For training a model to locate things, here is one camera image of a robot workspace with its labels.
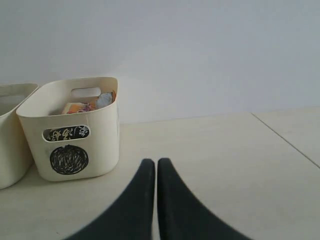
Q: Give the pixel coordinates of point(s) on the cream bin circle mark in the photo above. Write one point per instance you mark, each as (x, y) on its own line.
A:
(71, 146)

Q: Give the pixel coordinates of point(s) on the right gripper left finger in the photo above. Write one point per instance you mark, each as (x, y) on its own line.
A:
(130, 216)

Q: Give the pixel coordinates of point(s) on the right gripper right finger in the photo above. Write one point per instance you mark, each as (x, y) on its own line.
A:
(181, 216)

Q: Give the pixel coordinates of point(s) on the cream bin square mark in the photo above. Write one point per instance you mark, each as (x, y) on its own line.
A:
(15, 155)

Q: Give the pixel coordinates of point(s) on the orange instant noodle bag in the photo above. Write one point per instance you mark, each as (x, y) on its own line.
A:
(103, 100)

